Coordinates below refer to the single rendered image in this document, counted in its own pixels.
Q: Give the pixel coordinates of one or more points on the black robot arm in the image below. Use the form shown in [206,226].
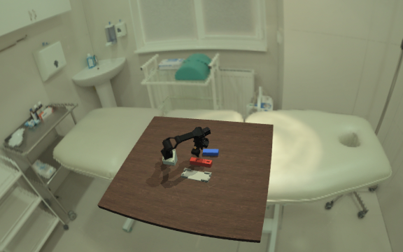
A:
[197,134]

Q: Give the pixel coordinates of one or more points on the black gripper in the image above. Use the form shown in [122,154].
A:
[196,151]

